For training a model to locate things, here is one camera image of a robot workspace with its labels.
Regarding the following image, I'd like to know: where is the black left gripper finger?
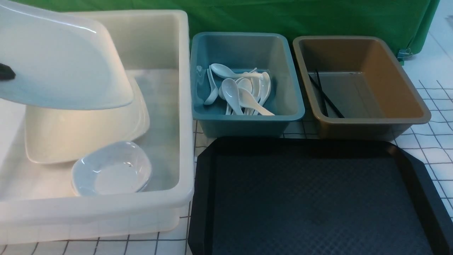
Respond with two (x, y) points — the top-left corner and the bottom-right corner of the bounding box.
(0, 63), (16, 81)

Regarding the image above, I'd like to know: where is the white square rice plate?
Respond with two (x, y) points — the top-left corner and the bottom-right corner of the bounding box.
(0, 0), (134, 110)

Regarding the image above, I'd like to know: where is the white square small bowl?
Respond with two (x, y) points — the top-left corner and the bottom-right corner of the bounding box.
(71, 141), (153, 197)

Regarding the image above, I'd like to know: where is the white ceramic soup spoon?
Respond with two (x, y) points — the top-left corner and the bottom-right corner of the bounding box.
(238, 87), (274, 116)

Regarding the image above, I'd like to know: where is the black chopstick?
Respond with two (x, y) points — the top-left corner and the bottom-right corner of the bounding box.
(309, 75), (344, 118)
(315, 68), (328, 117)

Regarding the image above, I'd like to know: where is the white square plate in bin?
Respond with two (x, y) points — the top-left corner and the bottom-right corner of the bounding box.
(25, 74), (150, 164)

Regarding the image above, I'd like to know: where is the large white plastic bin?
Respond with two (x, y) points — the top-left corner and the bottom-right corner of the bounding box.
(1, 10), (194, 245)

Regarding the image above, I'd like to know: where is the white spoon left side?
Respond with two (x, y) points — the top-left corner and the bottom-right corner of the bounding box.
(204, 65), (218, 105)

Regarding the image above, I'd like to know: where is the white spoon top horizontal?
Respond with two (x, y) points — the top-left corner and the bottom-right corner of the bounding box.
(209, 63), (264, 80)

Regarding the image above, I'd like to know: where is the white spoon front centre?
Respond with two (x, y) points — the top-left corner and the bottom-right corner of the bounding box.
(220, 79), (244, 115)

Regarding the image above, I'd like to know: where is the white spoon right side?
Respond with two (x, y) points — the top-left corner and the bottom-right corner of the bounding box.
(251, 72), (271, 107)

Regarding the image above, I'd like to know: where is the teal plastic bin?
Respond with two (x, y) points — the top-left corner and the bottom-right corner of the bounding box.
(190, 32), (305, 138)

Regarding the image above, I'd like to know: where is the black plastic serving tray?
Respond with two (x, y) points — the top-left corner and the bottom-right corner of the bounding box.
(188, 137), (452, 255)

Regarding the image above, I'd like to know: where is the black chopstick in bin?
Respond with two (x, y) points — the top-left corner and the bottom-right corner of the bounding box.
(309, 75), (344, 118)

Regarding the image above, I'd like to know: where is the brown plastic bin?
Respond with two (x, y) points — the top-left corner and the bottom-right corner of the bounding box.
(293, 36), (431, 141)

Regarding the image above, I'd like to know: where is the metal binder clip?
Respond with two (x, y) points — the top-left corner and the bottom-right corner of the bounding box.
(396, 48), (414, 62)

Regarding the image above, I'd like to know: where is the green cloth backdrop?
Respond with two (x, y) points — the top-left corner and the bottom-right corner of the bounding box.
(11, 0), (441, 66)

